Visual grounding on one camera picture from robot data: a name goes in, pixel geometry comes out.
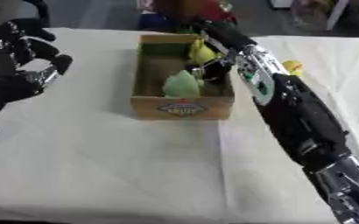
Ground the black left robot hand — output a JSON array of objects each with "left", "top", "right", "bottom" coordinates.
[{"left": 0, "top": 18, "right": 75, "bottom": 116}]

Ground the small yellow toy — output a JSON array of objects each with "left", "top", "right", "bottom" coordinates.
[{"left": 280, "top": 59, "right": 306, "bottom": 78}]

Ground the pale green soft toy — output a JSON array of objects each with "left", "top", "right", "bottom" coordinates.
[{"left": 161, "top": 69, "right": 206, "bottom": 99}]

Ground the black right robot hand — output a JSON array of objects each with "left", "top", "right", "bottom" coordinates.
[{"left": 186, "top": 20, "right": 259, "bottom": 83}]

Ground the red and brown bag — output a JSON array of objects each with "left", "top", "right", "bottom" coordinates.
[{"left": 135, "top": 0, "right": 240, "bottom": 32}]

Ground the tan cardboard box green inside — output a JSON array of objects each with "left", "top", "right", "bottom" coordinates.
[{"left": 129, "top": 33, "right": 236, "bottom": 121}]

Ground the yellow-green toy fruit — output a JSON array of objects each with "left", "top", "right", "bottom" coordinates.
[{"left": 187, "top": 38, "right": 222, "bottom": 67}]

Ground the clear plastic container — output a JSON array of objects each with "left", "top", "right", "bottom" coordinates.
[{"left": 288, "top": 0, "right": 355, "bottom": 32}]

